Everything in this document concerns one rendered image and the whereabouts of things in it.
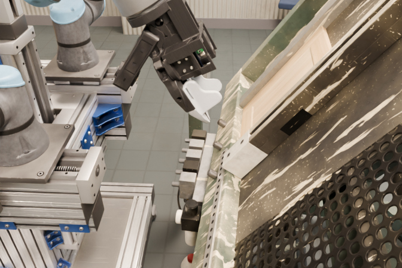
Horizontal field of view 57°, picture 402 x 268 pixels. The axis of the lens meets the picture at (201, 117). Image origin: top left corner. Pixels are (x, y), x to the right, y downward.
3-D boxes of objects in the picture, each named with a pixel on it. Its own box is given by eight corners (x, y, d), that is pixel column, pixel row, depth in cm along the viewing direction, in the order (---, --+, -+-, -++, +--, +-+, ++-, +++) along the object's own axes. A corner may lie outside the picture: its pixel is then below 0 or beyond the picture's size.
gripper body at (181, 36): (218, 73, 53) (176, -3, 47) (166, 96, 55) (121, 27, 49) (219, 51, 59) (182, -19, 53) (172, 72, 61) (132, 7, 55)
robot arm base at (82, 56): (51, 71, 133) (44, 45, 127) (66, 52, 145) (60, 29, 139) (93, 72, 132) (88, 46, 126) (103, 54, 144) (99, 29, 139)
